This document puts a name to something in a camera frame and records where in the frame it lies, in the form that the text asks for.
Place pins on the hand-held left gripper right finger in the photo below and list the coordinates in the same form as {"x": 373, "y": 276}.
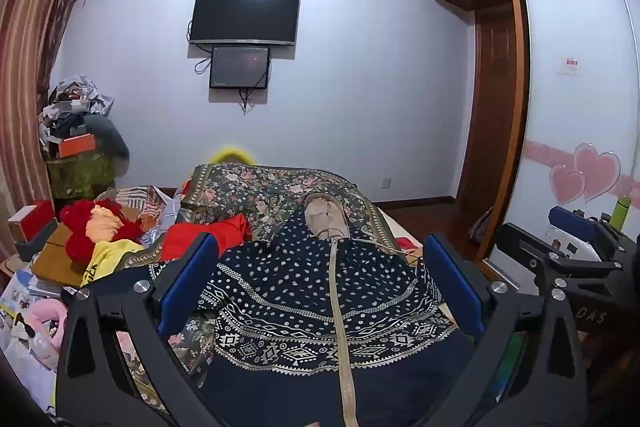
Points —
{"x": 450, "y": 277}

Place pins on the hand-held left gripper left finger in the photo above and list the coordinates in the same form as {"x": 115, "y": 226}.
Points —
{"x": 187, "y": 277}

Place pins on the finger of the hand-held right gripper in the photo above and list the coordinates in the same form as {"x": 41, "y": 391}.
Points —
{"x": 515, "y": 247}
{"x": 570, "y": 219}

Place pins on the navy patterned jacket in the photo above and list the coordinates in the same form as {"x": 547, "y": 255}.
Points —
{"x": 300, "y": 282}

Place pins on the dark bag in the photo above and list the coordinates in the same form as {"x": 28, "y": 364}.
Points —
{"x": 482, "y": 229}

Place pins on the red folded garment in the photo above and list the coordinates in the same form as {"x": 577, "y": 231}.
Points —
{"x": 200, "y": 232}

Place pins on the green bottle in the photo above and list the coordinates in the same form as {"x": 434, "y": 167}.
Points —
{"x": 620, "y": 212}

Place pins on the yellow cloth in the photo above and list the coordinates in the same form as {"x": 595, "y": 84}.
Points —
{"x": 107, "y": 257}

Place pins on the orange and white patterned cloth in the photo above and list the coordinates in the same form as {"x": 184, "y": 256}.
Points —
{"x": 145, "y": 204}

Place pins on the dark floral bedspread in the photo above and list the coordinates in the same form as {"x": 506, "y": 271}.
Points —
{"x": 260, "y": 187}

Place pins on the red plush toy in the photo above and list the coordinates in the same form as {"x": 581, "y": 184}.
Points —
{"x": 80, "y": 227}

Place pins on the yellow fluffy item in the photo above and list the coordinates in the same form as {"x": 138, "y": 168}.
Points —
{"x": 230, "y": 156}

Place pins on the brown cardboard sheet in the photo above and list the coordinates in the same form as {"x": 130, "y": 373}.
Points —
{"x": 55, "y": 262}

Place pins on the brown wooden door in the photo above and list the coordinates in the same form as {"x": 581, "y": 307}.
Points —
{"x": 490, "y": 107}

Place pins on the green covered tank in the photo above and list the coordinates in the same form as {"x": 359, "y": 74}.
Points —
{"x": 80, "y": 177}

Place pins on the red and white door sticker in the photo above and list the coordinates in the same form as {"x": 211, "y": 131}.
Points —
{"x": 567, "y": 65}

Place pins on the pink plush toy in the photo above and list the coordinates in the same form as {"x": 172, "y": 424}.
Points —
{"x": 40, "y": 332}

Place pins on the dark grey cushion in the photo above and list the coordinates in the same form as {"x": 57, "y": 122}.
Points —
{"x": 112, "y": 137}

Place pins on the red and white box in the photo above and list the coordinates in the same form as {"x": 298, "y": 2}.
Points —
{"x": 32, "y": 219}

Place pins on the orange box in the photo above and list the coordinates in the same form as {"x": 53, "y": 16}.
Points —
{"x": 75, "y": 146}

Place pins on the pile of clutter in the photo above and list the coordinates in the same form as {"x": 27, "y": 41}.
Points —
{"x": 70, "y": 102}

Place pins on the striped brown curtain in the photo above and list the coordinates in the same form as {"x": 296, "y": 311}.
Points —
{"x": 30, "y": 57}

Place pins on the small wall monitor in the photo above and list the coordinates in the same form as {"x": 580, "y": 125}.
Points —
{"x": 240, "y": 67}

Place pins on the large wall television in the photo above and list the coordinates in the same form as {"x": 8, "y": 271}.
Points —
{"x": 245, "y": 14}

